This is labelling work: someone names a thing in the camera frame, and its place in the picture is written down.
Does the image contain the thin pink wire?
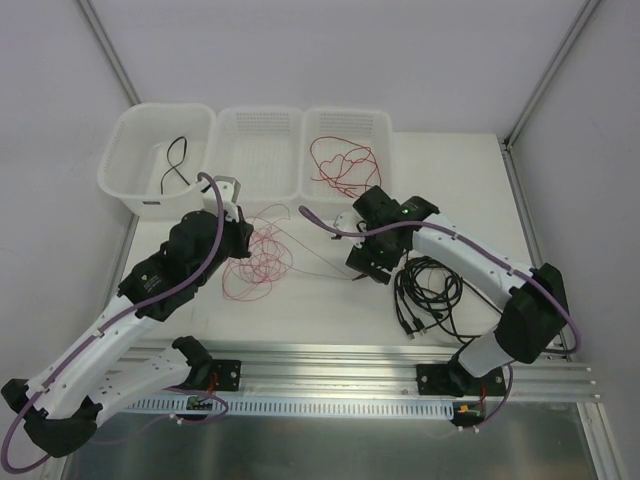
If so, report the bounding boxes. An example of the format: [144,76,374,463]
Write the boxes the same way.
[221,202,361,303]

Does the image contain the round black usb cable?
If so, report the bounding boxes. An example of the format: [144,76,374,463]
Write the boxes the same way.
[392,255,501,345]

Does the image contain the thick red wire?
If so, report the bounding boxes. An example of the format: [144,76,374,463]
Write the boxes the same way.
[308,135,384,200]

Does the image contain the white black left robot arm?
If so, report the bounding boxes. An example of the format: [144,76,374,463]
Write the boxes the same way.
[1,210,253,458]

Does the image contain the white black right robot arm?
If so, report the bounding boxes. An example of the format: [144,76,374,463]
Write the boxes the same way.
[333,186,570,397]

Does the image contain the middle white perforated basket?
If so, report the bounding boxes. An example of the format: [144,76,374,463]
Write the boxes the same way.
[209,106,302,216]

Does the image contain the white perforated basket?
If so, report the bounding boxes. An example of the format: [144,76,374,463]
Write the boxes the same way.
[209,106,302,216]
[299,107,395,217]

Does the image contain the right white perforated basket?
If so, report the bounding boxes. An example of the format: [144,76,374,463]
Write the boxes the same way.
[299,107,395,217]

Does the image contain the white solid plastic tub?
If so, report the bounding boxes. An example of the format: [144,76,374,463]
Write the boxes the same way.
[97,103,216,220]

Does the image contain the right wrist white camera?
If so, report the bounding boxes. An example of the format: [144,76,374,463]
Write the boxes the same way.
[333,211,364,248]

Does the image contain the wrist white camera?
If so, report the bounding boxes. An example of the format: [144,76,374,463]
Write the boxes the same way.
[333,211,364,248]
[201,175,241,222]

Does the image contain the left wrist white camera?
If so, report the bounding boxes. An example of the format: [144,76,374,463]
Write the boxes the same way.
[201,175,241,222]

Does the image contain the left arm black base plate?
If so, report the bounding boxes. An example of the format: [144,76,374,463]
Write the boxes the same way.
[202,359,242,392]

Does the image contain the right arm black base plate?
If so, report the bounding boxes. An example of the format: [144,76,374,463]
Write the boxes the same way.
[415,363,506,398]

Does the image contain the white slotted cable duct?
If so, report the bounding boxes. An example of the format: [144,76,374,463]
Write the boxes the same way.
[125,394,454,420]

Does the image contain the aluminium frame rail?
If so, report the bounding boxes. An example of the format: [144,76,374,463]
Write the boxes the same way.
[202,340,604,403]

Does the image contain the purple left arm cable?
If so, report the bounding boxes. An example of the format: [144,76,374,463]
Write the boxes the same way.
[0,172,226,474]

